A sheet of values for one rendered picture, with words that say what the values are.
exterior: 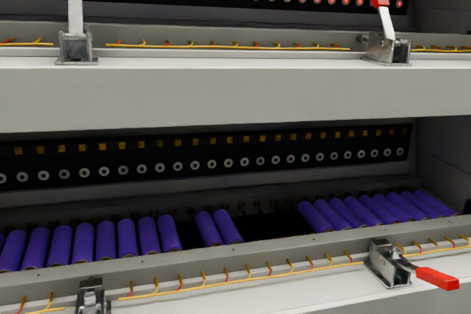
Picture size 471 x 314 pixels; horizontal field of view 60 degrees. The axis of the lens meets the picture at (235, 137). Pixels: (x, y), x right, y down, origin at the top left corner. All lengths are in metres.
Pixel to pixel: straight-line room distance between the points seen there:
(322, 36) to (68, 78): 0.24
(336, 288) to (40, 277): 0.25
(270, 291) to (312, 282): 0.04
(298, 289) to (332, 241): 0.06
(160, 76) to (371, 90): 0.18
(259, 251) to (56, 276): 0.17
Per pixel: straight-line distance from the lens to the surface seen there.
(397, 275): 0.44
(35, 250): 0.42
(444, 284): 0.37
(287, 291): 0.39
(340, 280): 0.41
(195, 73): 0.31
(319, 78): 0.34
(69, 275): 0.37
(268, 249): 0.39
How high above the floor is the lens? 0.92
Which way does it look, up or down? 4 degrees down
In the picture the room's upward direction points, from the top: 2 degrees counter-clockwise
